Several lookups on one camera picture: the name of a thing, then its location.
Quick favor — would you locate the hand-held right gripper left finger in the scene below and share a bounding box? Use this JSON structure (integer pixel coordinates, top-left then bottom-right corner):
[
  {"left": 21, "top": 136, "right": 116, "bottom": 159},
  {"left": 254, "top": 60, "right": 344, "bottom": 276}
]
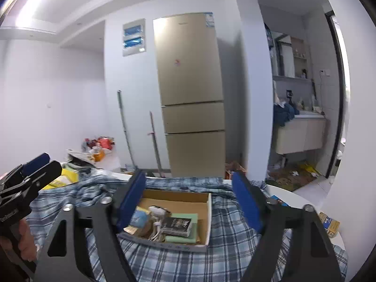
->
[{"left": 35, "top": 169, "right": 147, "bottom": 282}]

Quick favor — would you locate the black cigarette pack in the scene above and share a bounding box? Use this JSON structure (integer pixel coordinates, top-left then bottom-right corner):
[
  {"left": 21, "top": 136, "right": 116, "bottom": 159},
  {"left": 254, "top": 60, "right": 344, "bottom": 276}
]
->
[{"left": 160, "top": 216, "right": 193, "bottom": 238}]

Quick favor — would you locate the pale green box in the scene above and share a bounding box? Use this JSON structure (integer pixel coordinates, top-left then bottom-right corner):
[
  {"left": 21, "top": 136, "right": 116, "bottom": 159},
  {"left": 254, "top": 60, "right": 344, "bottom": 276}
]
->
[{"left": 164, "top": 212, "right": 199, "bottom": 244}]

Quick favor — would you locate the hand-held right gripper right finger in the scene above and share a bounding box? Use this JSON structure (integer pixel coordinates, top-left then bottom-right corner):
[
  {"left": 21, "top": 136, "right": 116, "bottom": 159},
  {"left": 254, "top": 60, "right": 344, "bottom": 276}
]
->
[{"left": 231, "top": 170, "right": 343, "bottom": 282}]

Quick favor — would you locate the small yellow blue box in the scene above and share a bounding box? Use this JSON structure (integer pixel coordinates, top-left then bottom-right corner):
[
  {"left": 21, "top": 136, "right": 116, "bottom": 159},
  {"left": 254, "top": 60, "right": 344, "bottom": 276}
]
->
[{"left": 318, "top": 211, "right": 341, "bottom": 238}]

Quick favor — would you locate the broom handle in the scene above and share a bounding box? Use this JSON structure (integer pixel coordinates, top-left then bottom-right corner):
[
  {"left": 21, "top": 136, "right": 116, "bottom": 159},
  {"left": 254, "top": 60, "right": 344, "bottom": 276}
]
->
[{"left": 149, "top": 111, "right": 163, "bottom": 177}]

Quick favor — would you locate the yellow plastic bag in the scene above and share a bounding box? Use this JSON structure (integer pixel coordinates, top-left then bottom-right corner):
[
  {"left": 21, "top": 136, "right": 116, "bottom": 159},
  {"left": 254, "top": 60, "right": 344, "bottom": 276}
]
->
[{"left": 43, "top": 167, "right": 79, "bottom": 190}]

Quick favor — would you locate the person's left hand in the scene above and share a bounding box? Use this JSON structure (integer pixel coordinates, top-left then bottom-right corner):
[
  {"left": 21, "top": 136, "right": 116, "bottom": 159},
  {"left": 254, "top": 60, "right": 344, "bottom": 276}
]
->
[{"left": 17, "top": 220, "right": 39, "bottom": 262}]

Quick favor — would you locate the blue plaid blanket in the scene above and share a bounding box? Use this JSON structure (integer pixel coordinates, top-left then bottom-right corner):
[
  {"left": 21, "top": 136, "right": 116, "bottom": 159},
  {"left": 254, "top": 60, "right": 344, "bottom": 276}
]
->
[{"left": 25, "top": 174, "right": 349, "bottom": 282}]

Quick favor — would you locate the blue clothes pile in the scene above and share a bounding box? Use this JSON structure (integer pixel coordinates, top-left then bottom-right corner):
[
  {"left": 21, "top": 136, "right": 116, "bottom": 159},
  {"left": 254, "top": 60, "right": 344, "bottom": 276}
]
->
[{"left": 273, "top": 103, "right": 300, "bottom": 127}]

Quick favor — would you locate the dark door frame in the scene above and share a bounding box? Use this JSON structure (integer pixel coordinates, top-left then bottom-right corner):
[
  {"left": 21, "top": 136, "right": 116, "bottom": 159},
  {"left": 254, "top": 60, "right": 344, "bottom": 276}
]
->
[{"left": 325, "top": 10, "right": 348, "bottom": 180}]

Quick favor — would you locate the small blue packet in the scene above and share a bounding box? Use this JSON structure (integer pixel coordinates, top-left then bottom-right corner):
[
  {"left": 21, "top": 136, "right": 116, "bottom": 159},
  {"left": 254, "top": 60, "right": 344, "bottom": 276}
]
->
[{"left": 270, "top": 195, "right": 291, "bottom": 207}]

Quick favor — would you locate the blue yellow cigarette pack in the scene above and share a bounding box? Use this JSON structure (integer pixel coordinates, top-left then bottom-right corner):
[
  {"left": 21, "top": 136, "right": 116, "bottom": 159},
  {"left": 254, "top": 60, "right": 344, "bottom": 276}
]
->
[{"left": 129, "top": 207, "right": 152, "bottom": 230}]

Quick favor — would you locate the beige vanity cabinet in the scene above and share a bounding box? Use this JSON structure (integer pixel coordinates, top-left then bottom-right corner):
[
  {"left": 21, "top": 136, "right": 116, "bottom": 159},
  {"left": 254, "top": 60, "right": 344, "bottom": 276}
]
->
[{"left": 274, "top": 114, "right": 326, "bottom": 155}]

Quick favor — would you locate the white cable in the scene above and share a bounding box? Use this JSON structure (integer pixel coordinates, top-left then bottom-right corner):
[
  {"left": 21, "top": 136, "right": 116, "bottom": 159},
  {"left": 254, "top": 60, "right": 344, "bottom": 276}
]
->
[{"left": 148, "top": 206, "right": 174, "bottom": 241}]

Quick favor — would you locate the wall electrical panel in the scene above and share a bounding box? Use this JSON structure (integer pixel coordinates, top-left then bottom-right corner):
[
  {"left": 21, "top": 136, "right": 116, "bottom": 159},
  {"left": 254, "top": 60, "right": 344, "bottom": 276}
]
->
[{"left": 122, "top": 18, "right": 146, "bottom": 57}]

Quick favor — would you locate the cardboard box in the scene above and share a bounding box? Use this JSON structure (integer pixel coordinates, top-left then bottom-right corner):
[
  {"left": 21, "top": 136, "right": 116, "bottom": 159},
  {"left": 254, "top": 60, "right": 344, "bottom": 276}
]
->
[{"left": 117, "top": 188, "right": 212, "bottom": 247}]

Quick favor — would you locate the grey white crumpled bag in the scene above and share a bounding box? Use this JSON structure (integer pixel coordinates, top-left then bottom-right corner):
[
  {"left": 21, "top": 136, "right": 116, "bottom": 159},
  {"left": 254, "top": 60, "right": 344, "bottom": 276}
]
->
[{"left": 67, "top": 148, "right": 97, "bottom": 168}]

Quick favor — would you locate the mirror wall cabinet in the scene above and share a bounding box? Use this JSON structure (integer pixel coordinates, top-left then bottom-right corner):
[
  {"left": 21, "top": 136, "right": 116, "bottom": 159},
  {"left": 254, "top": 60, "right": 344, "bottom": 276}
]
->
[{"left": 272, "top": 31, "right": 312, "bottom": 80}]

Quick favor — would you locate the scattered floor litter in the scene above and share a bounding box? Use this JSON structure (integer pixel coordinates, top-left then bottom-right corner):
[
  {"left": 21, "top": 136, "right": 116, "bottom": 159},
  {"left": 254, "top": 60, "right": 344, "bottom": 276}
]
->
[{"left": 266, "top": 160, "right": 321, "bottom": 191}]

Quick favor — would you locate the grey mop pole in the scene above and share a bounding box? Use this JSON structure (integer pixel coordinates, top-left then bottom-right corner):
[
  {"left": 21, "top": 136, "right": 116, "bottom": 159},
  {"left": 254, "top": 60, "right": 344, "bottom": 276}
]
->
[{"left": 117, "top": 90, "right": 137, "bottom": 171}]

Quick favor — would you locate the gold three-door refrigerator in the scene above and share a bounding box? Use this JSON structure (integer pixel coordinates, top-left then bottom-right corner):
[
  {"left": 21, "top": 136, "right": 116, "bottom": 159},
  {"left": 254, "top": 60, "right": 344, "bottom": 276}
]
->
[{"left": 153, "top": 12, "right": 228, "bottom": 178}]

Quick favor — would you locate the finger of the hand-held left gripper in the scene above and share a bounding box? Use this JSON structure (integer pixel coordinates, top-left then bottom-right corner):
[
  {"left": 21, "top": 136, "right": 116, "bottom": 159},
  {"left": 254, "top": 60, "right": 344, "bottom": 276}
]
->
[
  {"left": 21, "top": 153, "right": 50, "bottom": 176},
  {"left": 20, "top": 160, "right": 63, "bottom": 195}
]

